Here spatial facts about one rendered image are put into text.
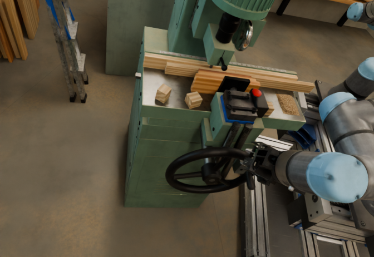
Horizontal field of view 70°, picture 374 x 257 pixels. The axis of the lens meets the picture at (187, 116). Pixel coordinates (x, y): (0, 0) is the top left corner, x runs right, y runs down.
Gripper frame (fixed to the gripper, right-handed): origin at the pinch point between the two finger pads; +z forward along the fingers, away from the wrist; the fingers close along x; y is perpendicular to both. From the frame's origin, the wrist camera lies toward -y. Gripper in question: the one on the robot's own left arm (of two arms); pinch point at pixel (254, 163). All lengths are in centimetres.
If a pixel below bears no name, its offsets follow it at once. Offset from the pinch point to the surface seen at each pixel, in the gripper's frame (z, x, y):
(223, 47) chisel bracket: 7.7, -29.2, 21.1
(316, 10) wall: 235, -254, -107
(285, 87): 23.8, -35.5, -10.5
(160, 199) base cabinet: 78, 31, 4
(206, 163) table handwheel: 12.5, 5.2, 8.7
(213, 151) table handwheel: 0.8, 2.0, 11.8
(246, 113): 2.7, -12.4, 7.0
